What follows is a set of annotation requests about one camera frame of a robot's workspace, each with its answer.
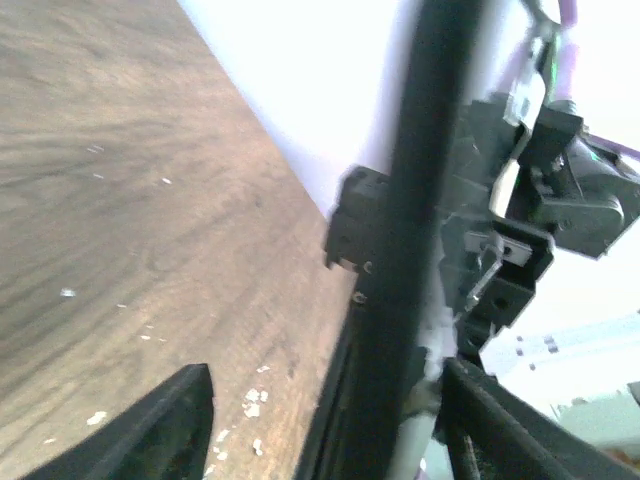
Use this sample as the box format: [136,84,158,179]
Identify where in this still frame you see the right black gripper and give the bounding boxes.
[439,99,639,360]

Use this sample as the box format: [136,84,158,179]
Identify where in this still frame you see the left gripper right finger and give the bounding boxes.
[440,358,639,480]

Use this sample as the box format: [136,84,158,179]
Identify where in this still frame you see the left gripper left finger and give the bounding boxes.
[24,364,214,480]

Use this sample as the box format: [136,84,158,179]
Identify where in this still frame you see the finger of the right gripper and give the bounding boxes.
[324,167,389,273]

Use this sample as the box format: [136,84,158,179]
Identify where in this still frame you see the black cased phone front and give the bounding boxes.
[295,1,486,479]

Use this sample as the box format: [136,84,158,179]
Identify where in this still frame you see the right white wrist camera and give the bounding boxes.
[488,32,552,218]

